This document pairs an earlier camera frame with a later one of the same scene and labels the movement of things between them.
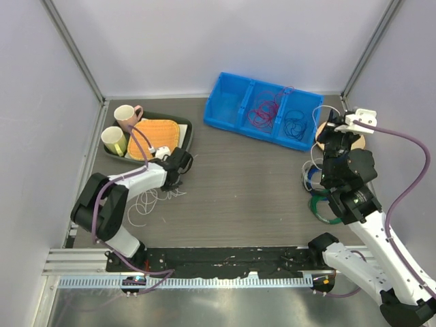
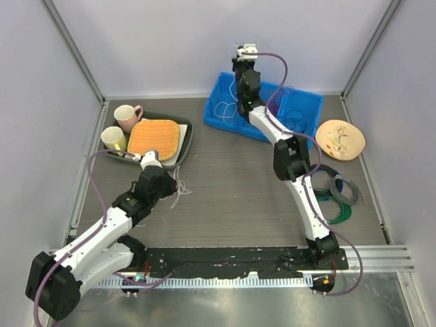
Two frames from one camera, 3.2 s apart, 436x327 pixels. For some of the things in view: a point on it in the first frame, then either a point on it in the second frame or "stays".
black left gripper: (169, 187) → (171, 183)
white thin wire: (313, 144) → (227, 109)
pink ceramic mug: (126, 116) stays
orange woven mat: (160, 133) stays
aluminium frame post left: (84, 68) stays
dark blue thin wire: (294, 124) stays
